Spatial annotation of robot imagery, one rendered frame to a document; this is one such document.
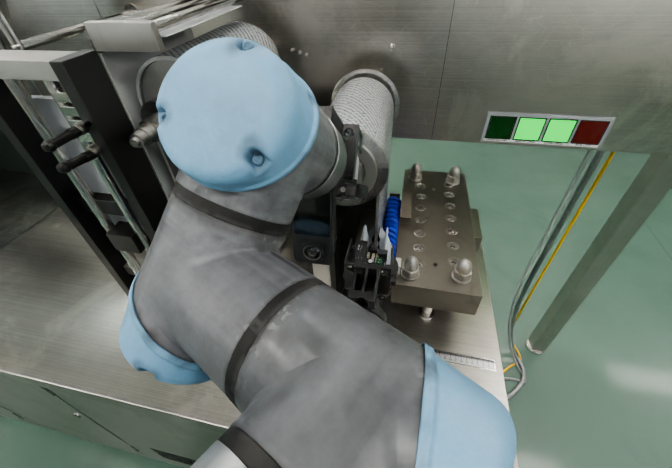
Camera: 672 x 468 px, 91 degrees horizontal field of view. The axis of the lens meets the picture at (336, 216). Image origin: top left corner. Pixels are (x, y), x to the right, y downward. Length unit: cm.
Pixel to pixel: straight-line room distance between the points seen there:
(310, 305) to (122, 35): 47
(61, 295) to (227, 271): 88
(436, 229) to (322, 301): 61
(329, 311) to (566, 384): 177
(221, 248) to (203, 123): 7
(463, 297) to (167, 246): 55
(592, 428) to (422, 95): 150
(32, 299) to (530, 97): 122
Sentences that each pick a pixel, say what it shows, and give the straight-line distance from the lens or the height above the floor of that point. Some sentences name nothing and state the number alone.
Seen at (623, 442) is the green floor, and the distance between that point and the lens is 190.
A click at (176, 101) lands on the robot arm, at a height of 147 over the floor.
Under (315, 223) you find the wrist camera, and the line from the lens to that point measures 35.
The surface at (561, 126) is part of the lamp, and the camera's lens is 88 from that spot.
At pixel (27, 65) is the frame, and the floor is 143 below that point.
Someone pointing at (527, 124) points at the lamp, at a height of 120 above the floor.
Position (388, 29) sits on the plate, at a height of 138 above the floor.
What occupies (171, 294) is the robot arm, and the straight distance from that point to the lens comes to 20.
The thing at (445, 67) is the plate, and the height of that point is 131.
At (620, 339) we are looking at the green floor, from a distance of 217.
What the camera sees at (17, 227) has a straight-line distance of 132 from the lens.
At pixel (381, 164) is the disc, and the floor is 127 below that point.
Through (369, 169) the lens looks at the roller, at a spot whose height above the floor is 126.
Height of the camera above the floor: 153
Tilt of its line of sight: 41 degrees down
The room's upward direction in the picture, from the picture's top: 3 degrees counter-clockwise
